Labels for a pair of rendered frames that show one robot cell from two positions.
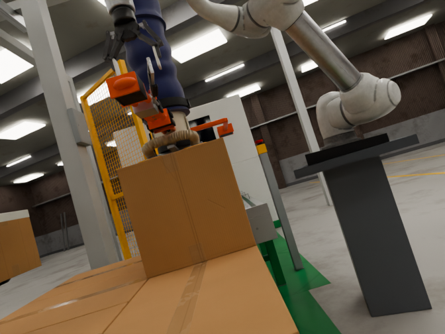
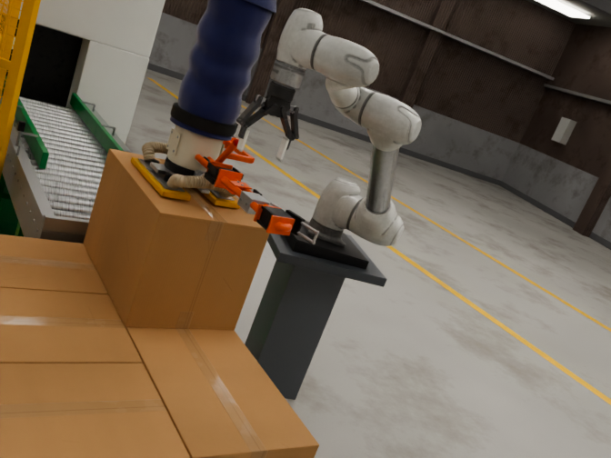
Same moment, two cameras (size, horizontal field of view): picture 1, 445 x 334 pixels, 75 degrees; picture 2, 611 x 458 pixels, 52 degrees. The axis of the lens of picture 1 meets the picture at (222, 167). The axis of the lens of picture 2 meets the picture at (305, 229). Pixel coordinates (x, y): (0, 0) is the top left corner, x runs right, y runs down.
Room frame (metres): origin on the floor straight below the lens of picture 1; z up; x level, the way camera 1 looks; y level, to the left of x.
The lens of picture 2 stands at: (-0.62, 1.10, 1.55)
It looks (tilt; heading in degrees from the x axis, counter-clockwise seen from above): 16 degrees down; 322
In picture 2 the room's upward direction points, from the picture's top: 21 degrees clockwise
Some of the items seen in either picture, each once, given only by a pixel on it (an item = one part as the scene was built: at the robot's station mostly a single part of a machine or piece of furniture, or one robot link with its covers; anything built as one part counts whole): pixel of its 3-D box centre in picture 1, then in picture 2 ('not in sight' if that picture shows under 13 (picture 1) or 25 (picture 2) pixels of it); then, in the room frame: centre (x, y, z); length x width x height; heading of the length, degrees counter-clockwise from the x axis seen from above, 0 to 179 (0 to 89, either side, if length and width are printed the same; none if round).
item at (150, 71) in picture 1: (156, 91); (283, 214); (0.78, 0.11, 1.08); 0.31 x 0.03 x 0.05; 14
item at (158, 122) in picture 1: (160, 121); (224, 175); (1.07, 0.17, 1.08); 0.10 x 0.08 x 0.06; 91
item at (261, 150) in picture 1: (279, 205); not in sight; (2.27, -0.34, 0.50); 0.07 x 0.07 x 1.00; 0
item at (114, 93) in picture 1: (128, 90); (274, 220); (0.72, 0.17, 1.08); 0.08 x 0.07 x 0.05; 1
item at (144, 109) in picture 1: (145, 107); (253, 203); (0.86, 0.17, 1.08); 0.07 x 0.07 x 0.04; 1
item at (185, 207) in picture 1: (195, 202); (170, 236); (1.32, 0.17, 0.74); 0.60 x 0.40 x 0.40; 0
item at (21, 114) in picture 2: not in sight; (14, 112); (3.22, 0.43, 0.60); 1.60 x 0.11 x 0.09; 0
